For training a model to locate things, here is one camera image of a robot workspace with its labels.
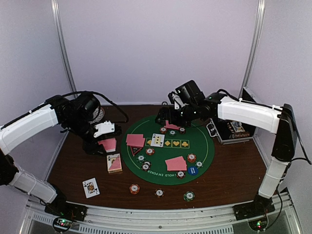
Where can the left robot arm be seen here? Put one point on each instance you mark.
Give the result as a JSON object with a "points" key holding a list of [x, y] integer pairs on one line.
{"points": [[74, 115]]}

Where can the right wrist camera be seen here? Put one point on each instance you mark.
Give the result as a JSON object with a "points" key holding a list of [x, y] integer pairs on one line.
{"points": [[186, 94]]}

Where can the floral patterned plate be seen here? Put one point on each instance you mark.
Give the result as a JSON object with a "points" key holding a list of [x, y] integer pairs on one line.
{"points": [[98, 115]]}

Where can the red backed card deck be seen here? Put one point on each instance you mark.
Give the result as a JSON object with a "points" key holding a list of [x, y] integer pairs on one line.
{"points": [[109, 144]]}

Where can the aluminium frame post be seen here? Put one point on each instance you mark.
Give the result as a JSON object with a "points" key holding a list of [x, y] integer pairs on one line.
{"points": [[258, 25], [61, 39]]}

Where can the green chip stack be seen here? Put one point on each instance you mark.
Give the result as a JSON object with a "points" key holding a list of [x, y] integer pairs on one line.
{"points": [[189, 196]]}

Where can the black chips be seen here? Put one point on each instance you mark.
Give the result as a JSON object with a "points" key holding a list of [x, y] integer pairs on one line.
{"points": [[146, 166]]}

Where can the left aluminium frame post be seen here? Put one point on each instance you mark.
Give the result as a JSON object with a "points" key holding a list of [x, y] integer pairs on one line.
{"points": [[61, 39]]}

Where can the face down card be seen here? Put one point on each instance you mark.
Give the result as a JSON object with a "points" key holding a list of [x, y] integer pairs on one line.
{"points": [[180, 158], [176, 166], [130, 135], [172, 126], [166, 123], [137, 141]]}

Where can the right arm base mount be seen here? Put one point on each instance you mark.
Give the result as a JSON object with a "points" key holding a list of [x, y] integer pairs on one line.
{"points": [[250, 210]]}

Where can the jack of clubs card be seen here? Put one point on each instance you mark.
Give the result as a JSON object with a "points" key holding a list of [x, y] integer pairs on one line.
{"points": [[90, 188]]}

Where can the right aluminium frame post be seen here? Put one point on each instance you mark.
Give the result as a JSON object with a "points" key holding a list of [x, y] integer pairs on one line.
{"points": [[258, 25]]}

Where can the green round poker mat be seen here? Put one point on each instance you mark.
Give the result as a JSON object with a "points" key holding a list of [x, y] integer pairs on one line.
{"points": [[196, 141]]}

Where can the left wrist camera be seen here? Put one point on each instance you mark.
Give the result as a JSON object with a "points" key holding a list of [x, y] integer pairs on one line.
{"points": [[106, 127]]}

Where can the black chip bottom mat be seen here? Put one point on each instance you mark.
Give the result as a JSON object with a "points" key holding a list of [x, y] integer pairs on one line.
{"points": [[180, 174]]}

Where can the aluminium front rail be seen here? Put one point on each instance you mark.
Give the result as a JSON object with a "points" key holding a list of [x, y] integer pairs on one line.
{"points": [[209, 220]]}

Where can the black hundred chip stack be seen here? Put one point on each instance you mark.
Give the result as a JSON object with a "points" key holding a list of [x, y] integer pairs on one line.
{"points": [[159, 193]]}

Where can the black red triangle button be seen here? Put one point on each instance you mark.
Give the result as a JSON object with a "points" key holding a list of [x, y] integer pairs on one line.
{"points": [[135, 150]]}

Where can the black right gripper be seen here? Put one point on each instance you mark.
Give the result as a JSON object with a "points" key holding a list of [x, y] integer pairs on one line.
{"points": [[163, 112]]}

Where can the red five chip stack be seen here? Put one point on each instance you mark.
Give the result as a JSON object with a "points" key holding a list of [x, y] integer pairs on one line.
{"points": [[134, 189]]}

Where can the gold playing card box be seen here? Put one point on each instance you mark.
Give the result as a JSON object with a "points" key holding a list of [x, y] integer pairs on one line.
{"points": [[114, 163]]}

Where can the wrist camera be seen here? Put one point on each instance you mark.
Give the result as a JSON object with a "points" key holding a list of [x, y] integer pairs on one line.
{"points": [[186, 94], [106, 127]]}

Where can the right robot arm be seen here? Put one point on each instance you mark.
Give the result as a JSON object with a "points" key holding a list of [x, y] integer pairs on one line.
{"points": [[278, 121]]}

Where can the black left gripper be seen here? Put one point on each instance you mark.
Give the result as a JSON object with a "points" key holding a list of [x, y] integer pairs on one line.
{"points": [[90, 147]]}

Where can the aluminium poker chip case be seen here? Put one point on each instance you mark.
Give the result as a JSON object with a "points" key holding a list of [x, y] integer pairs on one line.
{"points": [[230, 132]]}

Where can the blue small blind button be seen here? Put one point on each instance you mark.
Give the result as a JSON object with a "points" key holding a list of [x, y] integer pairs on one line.
{"points": [[192, 170]]}

